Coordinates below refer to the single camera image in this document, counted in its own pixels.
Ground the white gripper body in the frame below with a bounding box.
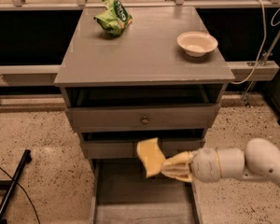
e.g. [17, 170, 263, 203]
[190, 148, 220, 183]

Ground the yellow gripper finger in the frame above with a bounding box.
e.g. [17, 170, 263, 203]
[161, 170, 193, 183]
[162, 151, 193, 170]

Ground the yellow sponge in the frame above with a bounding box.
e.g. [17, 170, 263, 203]
[136, 138, 165, 178]

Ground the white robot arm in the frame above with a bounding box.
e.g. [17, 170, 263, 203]
[161, 138, 280, 188]

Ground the grey middle drawer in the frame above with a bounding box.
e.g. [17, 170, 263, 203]
[79, 137, 206, 160]

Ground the grey drawer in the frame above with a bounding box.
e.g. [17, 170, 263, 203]
[79, 137, 206, 160]
[65, 104, 220, 133]
[89, 156, 203, 224]

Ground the grey top drawer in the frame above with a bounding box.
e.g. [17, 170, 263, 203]
[65, 104, 220, 133]

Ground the grey bottom drawer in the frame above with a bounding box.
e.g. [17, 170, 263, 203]
[89, 156, 203, 224]

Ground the grey drawer cabinet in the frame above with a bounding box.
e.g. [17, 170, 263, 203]
[54, 6, 236, 224]

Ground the white bowl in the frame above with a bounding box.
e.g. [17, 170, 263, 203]
[176, 32, 218, 57]

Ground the green chip bag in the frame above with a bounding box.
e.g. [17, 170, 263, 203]
[94, 0, 133, 36]

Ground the black metal stand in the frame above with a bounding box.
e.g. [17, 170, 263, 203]
[0, 149, 32, 224]

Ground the grey metal railing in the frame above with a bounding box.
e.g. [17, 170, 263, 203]
[0, 0, 280, 114]

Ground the black floor cable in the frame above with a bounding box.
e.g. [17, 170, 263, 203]
[0, 157, 42, 224]

